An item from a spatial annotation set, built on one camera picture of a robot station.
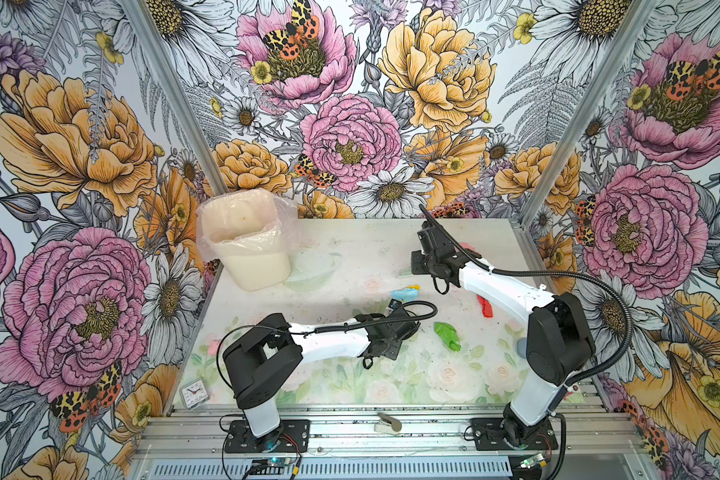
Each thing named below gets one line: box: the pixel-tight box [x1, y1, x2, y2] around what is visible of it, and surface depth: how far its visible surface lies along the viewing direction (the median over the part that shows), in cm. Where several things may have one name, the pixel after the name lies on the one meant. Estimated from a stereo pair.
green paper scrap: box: [434, 322, 461, 352], surface depth 93 cm
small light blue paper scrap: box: [390, 287, 419, 303], surface depth 101 cm
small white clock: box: [179, 378, 210, 410], surface depth 80 cm
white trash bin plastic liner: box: [195, 188, 301, 291], surface depth 93 cm
